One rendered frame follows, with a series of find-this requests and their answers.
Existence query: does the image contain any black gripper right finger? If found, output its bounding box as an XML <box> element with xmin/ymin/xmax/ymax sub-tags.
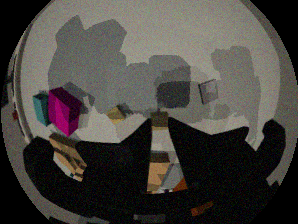
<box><xmin>168</xmin><ymin>116</ymin><xmax>249</xmax><ymax>188</ymax></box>

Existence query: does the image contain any magenta block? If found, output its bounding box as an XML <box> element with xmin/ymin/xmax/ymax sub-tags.
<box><xmin>48</xmin><ymin>87</ymin><xmax>82</xmax><ymax>136</ymax></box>

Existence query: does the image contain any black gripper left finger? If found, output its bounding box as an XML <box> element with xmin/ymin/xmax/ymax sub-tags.
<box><xmin>74</xmin><ymin>119</ymin><xmax>152</xmax><ymax>194</ymax></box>

